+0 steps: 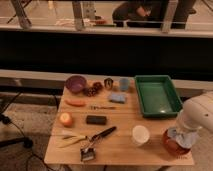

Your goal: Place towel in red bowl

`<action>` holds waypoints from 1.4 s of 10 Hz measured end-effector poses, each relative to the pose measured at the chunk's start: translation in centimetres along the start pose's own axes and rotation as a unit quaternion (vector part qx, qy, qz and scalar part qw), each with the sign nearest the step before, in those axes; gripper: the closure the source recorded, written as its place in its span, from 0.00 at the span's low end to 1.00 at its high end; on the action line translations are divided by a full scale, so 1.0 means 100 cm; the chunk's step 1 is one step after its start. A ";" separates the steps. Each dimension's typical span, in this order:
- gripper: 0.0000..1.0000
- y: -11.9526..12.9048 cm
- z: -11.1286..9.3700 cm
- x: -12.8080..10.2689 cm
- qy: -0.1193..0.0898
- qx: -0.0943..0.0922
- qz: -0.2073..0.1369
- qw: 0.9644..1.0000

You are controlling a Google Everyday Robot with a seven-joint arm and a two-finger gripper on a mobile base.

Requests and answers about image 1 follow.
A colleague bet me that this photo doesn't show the light blue towel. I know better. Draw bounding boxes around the light blue towel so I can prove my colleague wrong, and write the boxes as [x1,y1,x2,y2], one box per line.
[167,127,199,149]

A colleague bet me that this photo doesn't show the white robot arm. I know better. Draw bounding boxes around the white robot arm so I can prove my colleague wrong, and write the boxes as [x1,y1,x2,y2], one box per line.
[176,92,213,133]

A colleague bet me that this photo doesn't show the purple bowl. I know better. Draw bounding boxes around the purple bowl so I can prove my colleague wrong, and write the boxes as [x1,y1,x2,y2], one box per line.
[65,75,87,93]

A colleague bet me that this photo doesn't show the red bowl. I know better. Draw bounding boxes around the red bowl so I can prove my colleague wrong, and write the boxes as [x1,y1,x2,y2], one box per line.
[162,130,191,157]

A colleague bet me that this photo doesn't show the blue sponge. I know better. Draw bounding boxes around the blue sponge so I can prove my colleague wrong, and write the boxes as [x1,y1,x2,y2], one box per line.
[108,93,126,103]

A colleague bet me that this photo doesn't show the dark red grape bunch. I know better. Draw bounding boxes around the dark red grape bunch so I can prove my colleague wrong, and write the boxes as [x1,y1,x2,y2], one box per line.
[83,82,103,97]

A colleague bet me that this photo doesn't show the light blue cup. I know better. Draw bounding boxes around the light blue cup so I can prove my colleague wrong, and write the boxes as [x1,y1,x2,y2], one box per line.
[119,78,130,91]

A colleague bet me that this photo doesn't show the orange carrot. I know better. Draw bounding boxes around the orange carrot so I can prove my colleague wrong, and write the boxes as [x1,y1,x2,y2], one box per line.
[65,99,86,107]

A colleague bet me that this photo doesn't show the black rectangular block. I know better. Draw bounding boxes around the black rectangular block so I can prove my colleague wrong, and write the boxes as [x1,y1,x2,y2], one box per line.
[86,115,107,125]

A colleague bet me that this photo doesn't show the orange round fruit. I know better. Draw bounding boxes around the orange round fruit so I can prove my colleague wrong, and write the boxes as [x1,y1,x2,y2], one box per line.
[59,112,73,127]

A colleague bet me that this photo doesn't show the green plastic tray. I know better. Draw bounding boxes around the green plastic tray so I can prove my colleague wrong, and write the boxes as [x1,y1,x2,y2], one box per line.
[134,75,182,118]

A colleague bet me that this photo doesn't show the white round container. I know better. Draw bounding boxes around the white round container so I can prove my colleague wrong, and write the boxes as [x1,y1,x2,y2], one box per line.
[132,125,150,146]

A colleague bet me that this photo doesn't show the person in dark clothes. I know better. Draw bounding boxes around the person in dark clothes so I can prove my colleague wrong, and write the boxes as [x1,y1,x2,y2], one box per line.
[112,0,150,27]

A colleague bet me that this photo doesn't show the black chair base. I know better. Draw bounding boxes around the black chair base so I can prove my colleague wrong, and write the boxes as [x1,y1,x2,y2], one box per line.
[0,114,33,148]

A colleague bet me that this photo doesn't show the black handled spatula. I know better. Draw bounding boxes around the black handled spatula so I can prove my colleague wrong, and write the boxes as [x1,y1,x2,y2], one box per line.
[80,126,117,162]

